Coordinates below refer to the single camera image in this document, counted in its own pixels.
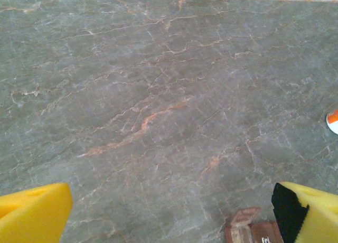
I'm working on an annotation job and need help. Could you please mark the brown weekly pill organizer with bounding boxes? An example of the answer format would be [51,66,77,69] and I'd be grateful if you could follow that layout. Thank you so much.
[223,206,285,243]

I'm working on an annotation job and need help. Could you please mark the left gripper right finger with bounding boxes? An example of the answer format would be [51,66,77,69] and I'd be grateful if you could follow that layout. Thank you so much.
[271,181,338,243]

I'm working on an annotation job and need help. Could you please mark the white pill bottle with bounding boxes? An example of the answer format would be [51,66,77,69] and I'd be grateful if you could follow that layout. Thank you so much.
[325,108,338,135]

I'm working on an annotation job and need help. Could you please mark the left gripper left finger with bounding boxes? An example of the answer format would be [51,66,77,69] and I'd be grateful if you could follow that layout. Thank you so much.
[0,183,72,243]

